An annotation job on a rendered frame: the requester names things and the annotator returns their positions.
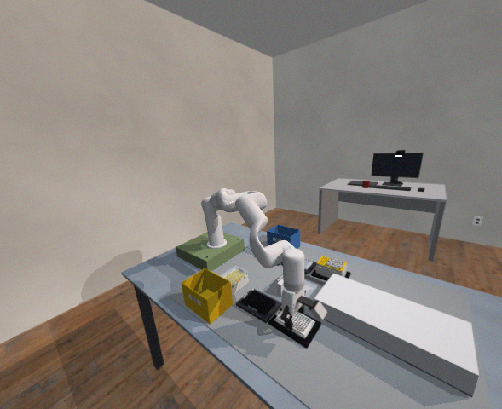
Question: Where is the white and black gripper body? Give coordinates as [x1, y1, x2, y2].
[281, 287, 305, 316]

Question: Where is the blue open-top bin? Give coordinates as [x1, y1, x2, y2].
[267, 225, 300, 249]

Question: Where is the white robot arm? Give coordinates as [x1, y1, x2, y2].
[201, 188, 327, 321]

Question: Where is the yellow waste bin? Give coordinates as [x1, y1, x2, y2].
[182, 268, 233, 324]

